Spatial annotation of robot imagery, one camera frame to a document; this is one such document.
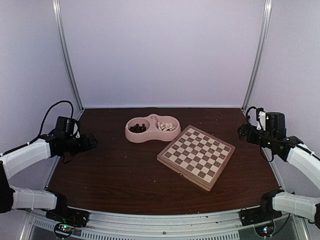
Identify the pink double bowl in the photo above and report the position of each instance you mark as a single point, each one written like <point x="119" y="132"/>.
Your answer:
<point x="152" y="132"/>

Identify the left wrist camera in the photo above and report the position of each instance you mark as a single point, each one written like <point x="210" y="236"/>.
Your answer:
<point x="76" y="129"/>

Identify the wooden chess board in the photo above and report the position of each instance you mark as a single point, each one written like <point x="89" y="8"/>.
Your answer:
<point x="197" y="156"/>

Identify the right aluminium frame post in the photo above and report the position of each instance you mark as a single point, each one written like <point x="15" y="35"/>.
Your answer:
<point x="264" y="30"/>

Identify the light chess pieces pile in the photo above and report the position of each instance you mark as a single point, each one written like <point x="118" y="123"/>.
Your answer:
<point x="165" y="126"/>

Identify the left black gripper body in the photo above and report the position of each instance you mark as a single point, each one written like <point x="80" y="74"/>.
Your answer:
<point x="75" y="147"/>

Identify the front aluminium rail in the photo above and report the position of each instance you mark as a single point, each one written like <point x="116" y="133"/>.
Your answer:
<point x="199" y="222"/>

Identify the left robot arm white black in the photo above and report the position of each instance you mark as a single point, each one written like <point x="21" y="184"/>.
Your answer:
<point x="64" y="138"/>

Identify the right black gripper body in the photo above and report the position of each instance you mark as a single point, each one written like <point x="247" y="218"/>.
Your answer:
<point x="251" y="138"/>

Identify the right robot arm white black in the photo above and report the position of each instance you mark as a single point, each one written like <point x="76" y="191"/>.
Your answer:
<point x="271" y="133"/>

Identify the left aluminium frame post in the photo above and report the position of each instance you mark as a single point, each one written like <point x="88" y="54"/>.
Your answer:
<point x="65" y="53"/>

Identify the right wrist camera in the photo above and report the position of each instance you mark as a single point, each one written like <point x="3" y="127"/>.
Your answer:
<point x="261" y="118"/>

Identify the aluminium frame post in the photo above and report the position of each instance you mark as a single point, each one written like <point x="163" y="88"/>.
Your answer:
<point x="264" y="30"/>
<point x="65" y="53"/>

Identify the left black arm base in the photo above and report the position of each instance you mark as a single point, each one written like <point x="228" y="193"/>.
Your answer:
<point x="67" y="222"/>

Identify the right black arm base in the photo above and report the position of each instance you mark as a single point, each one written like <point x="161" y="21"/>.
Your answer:
<point x="260" y="217"/>

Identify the dark chess pieces pile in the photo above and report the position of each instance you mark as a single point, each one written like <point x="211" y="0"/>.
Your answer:
<point x="138" y="128"/>

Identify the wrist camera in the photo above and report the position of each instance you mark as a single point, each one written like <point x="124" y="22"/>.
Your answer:
<point x="76" y="129"/>
<point x="261" y="118"/>

